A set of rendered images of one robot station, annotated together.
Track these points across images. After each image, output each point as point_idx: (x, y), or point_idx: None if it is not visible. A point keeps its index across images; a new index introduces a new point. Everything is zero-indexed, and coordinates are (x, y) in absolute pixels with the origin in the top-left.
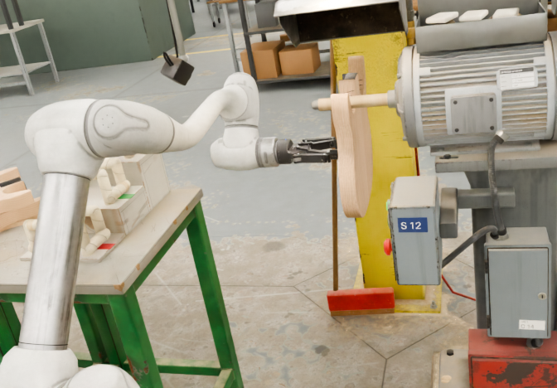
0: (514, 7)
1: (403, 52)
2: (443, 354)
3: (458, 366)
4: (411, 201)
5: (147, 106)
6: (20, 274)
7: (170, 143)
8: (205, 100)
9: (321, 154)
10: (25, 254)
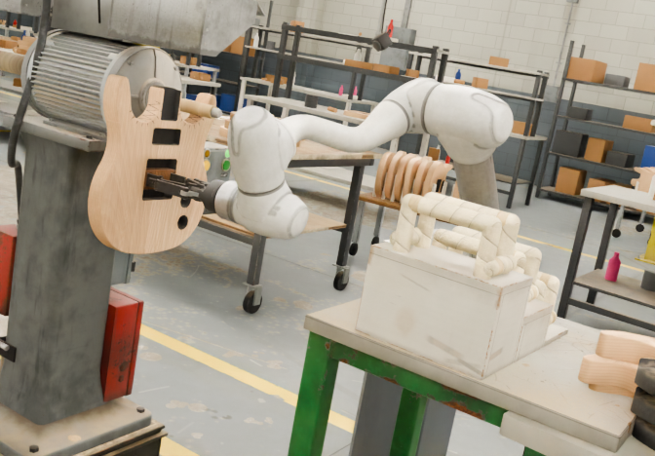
0: (66, 10)
1: (161, 50)
2: (40, 454)
3: (51, 434)
4: (217, 144)
5: (399, 87)
6: (556, 322)
7: None
8: (324, 119)
9: (199, 179)
10: (562, 329)
